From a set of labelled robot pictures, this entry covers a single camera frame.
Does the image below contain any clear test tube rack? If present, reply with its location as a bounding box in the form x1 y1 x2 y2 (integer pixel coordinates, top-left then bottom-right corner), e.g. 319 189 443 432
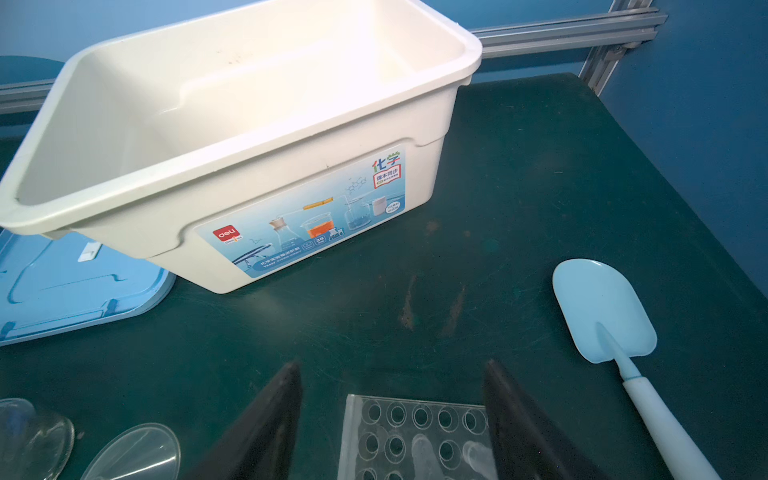
337 394 498 479

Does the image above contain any clear plastic funnel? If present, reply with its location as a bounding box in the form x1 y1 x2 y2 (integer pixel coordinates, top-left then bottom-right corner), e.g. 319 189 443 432
81 423 181 480

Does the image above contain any white plastic storage bin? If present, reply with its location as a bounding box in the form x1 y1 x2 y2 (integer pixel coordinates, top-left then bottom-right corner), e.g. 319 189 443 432
1 1 483 294

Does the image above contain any aluminium frame rail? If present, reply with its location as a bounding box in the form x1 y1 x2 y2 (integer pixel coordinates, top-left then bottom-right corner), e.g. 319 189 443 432
0 7 668 115

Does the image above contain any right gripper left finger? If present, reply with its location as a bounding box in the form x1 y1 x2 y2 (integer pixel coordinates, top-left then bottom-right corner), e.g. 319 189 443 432
184 361 303 479

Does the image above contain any light blue plastic scoop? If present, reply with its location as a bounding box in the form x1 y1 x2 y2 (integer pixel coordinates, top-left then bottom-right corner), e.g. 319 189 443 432
552 258 720 479

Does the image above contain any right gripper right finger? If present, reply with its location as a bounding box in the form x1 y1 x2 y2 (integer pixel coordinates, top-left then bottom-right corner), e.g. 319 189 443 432
483 360 607 479

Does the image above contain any light blue bin lid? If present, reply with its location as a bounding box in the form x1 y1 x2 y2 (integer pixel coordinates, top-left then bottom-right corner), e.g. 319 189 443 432
1 230 176 346

